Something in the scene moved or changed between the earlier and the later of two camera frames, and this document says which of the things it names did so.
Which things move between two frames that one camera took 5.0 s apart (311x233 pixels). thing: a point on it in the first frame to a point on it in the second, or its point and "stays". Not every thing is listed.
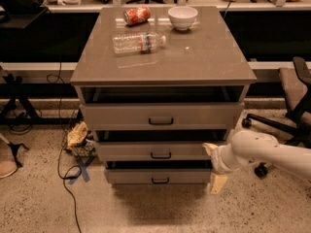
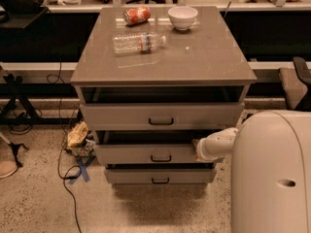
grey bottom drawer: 158,176 stays
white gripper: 218,160 to 203,149
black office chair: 295,90 stays
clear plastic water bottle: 140,43 stays
